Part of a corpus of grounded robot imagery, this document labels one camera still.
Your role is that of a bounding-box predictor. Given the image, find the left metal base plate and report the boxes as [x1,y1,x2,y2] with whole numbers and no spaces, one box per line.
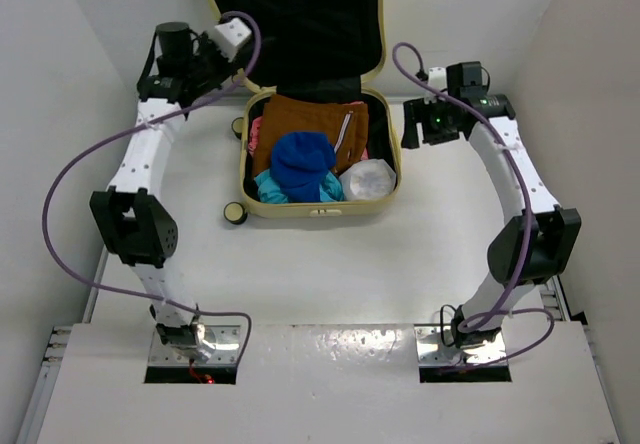
[147,324,241,368]

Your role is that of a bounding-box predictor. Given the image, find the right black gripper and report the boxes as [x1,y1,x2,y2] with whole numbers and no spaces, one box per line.
[404,94,462,148]

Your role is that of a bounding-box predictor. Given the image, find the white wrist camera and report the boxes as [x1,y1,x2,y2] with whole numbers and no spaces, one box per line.
[424,67,447,104]
[211,18,252,62]

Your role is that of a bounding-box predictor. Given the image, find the brown shorts with stripe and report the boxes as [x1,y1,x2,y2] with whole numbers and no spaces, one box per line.
[252,94,369,177]

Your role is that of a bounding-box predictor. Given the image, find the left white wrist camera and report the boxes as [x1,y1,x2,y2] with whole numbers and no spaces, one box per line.
[211,18,252,62]

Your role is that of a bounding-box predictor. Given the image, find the metal base plate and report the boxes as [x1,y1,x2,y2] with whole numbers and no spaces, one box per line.
[147,324,241,368]
[414,324,508,369]

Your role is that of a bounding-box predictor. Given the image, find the pink printed garment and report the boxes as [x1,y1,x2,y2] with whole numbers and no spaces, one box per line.
[247,101,369,161]

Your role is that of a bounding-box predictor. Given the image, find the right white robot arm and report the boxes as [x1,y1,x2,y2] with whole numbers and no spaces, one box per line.
[401,61,582,349]

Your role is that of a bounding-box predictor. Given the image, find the dark blue cloth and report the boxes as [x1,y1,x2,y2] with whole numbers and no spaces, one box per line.
[269,132,337,203]

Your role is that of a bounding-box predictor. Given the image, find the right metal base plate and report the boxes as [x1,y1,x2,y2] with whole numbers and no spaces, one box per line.
[414,324,508,369]

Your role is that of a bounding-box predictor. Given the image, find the white plastic-wrapped package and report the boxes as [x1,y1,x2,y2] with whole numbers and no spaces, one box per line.
[339,159,397,201]

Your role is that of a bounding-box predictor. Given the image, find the cream yellow hard-shell suitcase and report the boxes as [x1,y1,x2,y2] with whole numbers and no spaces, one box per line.
[207,0,401,225]

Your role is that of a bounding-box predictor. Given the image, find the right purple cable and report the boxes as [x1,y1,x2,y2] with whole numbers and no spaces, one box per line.
[391,42,556,370]

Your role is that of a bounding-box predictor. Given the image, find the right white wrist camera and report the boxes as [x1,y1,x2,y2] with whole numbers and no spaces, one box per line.
[424,67,447,104]

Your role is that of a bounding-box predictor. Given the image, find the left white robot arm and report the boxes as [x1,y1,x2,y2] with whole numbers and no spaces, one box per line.
[90,18,251,363]

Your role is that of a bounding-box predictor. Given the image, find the light blue t-shirt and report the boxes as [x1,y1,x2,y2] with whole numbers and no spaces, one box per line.
[254,170,346,204]

